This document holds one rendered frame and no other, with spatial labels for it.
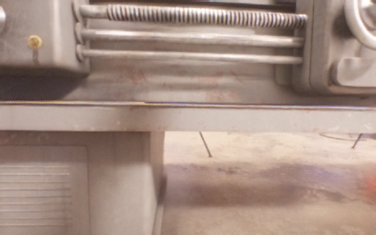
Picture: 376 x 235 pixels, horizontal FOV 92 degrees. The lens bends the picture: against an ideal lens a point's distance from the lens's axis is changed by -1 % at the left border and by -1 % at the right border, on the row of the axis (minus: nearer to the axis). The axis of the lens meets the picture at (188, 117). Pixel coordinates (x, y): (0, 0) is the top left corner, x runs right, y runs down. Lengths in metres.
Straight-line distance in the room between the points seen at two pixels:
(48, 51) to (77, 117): 0.16
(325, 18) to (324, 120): 0.26
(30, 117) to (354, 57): 0.80
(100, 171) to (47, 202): 0.18
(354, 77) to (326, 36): 0.12
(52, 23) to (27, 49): 0.08
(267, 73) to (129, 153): 0.52
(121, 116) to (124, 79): 0.21
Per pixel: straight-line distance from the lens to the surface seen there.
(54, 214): 0.72
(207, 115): 0.44
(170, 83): 0.62
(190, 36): 0.56
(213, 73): 0.63
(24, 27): 0.58
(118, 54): 0.57
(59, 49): 0.54
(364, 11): 0.61
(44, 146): 0.67
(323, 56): 0.60
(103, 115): 0.47
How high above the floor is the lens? 0.47
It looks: 4 degrees down
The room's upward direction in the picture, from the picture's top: 1 degrees clockwise
